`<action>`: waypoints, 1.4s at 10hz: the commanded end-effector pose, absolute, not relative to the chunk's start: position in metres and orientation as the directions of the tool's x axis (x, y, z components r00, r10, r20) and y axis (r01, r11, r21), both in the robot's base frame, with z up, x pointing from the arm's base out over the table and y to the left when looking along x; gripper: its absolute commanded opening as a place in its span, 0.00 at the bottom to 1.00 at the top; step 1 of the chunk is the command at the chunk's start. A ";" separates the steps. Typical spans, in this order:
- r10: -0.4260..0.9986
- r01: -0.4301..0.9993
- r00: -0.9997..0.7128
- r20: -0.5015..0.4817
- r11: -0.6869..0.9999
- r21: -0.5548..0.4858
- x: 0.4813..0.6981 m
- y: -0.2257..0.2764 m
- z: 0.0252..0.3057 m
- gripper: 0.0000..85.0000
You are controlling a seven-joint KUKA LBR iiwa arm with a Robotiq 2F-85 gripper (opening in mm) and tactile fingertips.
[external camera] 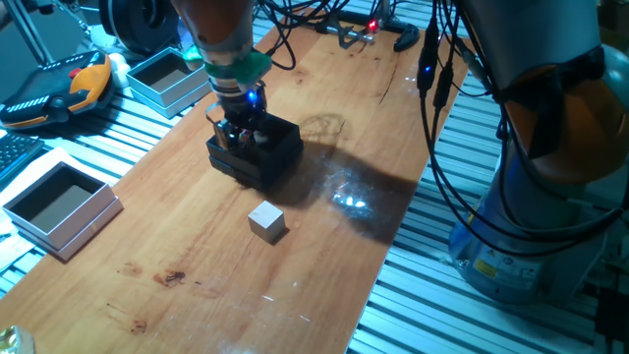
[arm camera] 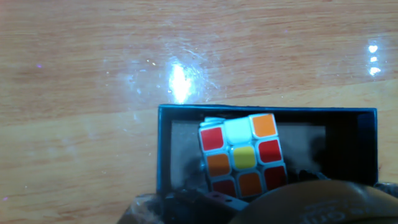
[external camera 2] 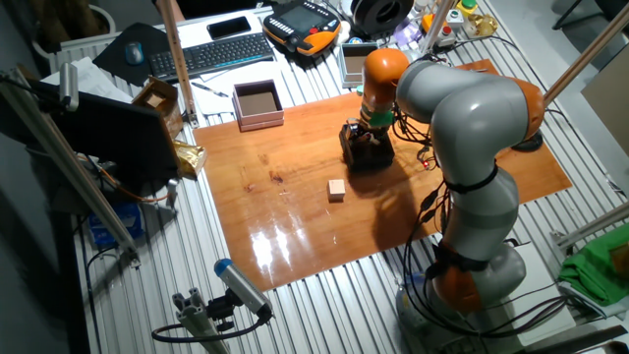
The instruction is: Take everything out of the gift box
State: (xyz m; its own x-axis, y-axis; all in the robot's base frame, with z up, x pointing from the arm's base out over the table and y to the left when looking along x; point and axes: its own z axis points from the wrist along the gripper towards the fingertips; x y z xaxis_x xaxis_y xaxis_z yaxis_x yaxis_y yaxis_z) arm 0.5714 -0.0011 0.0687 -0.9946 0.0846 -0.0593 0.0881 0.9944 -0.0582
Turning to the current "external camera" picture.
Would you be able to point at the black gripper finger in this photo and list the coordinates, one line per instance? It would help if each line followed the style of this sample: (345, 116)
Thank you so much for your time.
(260, 136)
(225, 134)

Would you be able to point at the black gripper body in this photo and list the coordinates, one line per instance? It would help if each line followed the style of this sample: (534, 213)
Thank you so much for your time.
(241, 108)

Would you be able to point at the colourful puzzle cube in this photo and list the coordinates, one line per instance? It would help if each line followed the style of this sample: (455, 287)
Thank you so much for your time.
(243, 137)

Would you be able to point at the plain wooden block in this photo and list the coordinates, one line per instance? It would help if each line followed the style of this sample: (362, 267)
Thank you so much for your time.
(265, 221)

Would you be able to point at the black gift box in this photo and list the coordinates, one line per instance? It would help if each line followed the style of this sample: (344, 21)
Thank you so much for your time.
(265, 167)

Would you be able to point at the open grey gift box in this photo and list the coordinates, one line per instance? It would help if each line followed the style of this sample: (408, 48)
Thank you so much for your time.
(167, 96)

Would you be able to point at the open pink gift box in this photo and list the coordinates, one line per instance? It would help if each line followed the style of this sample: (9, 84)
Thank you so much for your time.
(64, 231)

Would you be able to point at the glossy wooden board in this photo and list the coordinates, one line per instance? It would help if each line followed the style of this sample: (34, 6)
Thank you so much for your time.
(172, 246)

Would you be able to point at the white plastic object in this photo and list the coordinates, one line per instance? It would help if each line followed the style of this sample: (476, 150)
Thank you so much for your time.
(118, 66)

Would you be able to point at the black filament spool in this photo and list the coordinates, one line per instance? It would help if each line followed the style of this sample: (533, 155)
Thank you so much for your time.
(132, 24)

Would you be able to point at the orange and black teach pendant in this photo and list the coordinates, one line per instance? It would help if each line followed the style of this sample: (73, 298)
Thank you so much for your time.
(49, 93)

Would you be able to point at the black computer keyboard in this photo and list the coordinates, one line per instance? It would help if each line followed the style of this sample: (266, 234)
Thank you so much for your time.
(17, 152)

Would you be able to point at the green gripper mount flange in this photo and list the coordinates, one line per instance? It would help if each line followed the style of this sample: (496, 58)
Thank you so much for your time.
(245, 66)

